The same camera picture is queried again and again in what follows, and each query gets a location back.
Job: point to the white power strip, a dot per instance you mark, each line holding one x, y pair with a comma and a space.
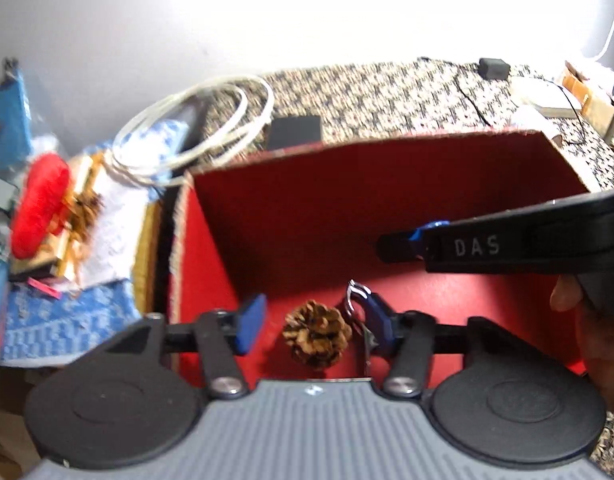
542, 95

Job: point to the small pine cone decoration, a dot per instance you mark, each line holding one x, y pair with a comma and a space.
84, 210

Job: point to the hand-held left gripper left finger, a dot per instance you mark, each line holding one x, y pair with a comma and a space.
250, 322

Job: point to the patterned tablecloth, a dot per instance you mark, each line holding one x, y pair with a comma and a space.
387, 95

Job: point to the red cardboard box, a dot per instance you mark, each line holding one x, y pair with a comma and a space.
312, 220

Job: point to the person's right hand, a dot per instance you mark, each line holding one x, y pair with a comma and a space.
604, 345

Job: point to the blue plastic packet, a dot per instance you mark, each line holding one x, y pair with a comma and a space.
9, 115

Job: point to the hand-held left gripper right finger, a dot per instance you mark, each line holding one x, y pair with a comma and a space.
383, 325

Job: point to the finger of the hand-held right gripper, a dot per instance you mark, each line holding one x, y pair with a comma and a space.
402, 249

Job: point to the large brown pine cone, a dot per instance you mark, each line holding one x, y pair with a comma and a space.
317, 332

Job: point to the black smartphone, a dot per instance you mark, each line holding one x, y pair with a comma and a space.
294, 132

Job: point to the blue and white leaflet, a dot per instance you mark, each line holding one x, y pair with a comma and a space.
159, 135

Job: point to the blue patterned cloth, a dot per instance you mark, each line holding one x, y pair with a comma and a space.
72, 320

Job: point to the gold gift box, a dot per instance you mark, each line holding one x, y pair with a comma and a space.
84, 260

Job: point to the black charger adapter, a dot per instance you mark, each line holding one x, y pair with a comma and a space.
494, 68

